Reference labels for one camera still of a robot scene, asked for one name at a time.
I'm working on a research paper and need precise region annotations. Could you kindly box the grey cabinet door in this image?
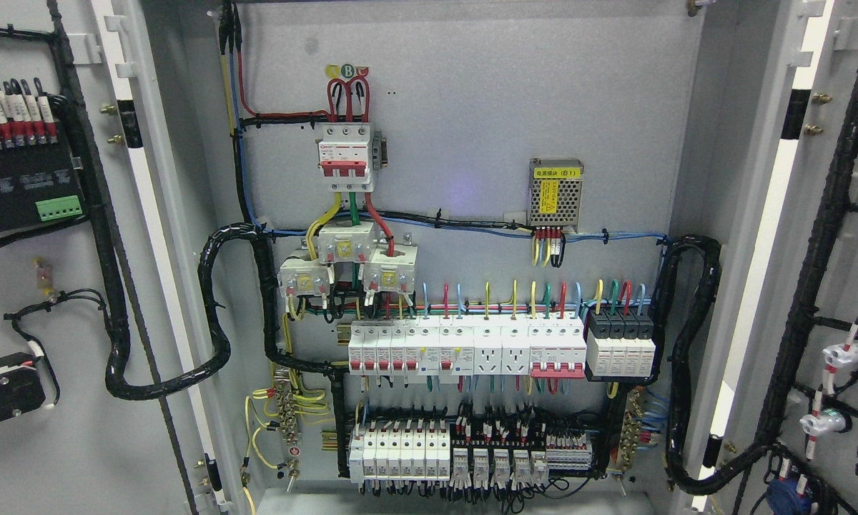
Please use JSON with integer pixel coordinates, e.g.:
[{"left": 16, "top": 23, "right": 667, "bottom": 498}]
[
  {"left": 676, "top": 0, "right": 858, "bottom": 515},
  {"left": 0, "top": 41, "right": 225, "bottom": 514}
]

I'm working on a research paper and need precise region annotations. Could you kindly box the grey electrical cabinet body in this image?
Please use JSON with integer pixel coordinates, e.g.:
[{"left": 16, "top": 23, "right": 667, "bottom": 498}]
[{"left": 139, "top": 0, "right": 787, "bottom": 515}]

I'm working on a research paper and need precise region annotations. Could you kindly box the white current transformer group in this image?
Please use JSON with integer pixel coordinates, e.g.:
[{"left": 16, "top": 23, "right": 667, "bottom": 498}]
[{"left": 277, "top": 221, "right": 418, "bottom": 300}]

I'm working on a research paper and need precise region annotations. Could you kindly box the white socket breaker row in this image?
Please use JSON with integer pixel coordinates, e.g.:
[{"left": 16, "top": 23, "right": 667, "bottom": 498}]
[{"left": 347, "top": 314, "right": 586, "bottom": 384}]

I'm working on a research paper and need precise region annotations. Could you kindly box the red main circuit breaker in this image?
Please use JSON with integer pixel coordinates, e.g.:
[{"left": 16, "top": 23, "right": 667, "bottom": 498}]
[{"left": 317, "top": 122, "right": 375, "bottom": 193}]

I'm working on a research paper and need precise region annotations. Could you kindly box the metal mesh power supply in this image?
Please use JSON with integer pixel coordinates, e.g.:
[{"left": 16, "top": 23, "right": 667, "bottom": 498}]
[{"left": 527, "top": 159, "right": 585, "bottom": 227}]

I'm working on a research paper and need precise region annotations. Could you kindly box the brass left ground bar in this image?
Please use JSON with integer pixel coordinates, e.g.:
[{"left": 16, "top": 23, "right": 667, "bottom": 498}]
[{"left": 273, "top": 366, "right": 301, "bottom": 479}]

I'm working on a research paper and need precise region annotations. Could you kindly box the brass ground bar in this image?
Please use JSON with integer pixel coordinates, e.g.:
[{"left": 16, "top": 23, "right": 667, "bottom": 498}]
[
  {"left": 273, "top": 366, "right": 301, "bottom": 479},
  {"left": 614, "top": 387, "right": 644, "bottom": 475}
]

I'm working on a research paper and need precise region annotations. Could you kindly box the black surge protector block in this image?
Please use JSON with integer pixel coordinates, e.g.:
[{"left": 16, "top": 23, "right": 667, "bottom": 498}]
[{"left": 585, "top": 310, "right": 656, "bottom": 383}]

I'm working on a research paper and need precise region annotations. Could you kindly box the lower relay terminal row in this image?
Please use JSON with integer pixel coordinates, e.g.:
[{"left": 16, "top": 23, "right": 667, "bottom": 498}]
[{"left": 347, "top": 403, "right": 598, "bottom": 503}]

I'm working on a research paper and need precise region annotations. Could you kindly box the brass right ground bar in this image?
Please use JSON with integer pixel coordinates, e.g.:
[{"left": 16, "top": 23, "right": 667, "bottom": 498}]
[{"left": 614, "top": 387, "right": 644, "bottom": 475}]

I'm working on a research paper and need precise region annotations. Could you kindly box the black digital power meter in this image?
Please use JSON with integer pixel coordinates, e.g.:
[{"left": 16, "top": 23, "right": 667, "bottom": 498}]
[{"left": 0, "top": 143, "right": 84, "bottom": 232}]

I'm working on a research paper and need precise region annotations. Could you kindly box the black left cable loom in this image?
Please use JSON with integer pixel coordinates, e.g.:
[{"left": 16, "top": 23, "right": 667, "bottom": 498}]
[{"left": 104, "top": 223, "right": 350, "bottom": 479}]

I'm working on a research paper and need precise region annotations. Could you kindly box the black cable loom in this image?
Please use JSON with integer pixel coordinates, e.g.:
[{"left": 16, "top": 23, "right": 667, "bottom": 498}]
[
  {"left": 104, "top": 223, "right": 350, "bottom": 479},
  {"left": 651, "top": 235, "right": 766, "bottom": 494}
]

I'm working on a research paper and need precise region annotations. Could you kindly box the black right cable loom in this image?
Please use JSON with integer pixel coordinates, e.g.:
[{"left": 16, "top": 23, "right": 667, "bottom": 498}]
[{"left": 651, "top": 235, "right": 766, "bottom": 494}]

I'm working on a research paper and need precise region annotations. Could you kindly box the white rotary selector switch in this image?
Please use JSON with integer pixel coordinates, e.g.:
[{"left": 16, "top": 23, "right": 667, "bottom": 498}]
[{"left": 0, "top": 352, "right": 46, "bottom": 423}]

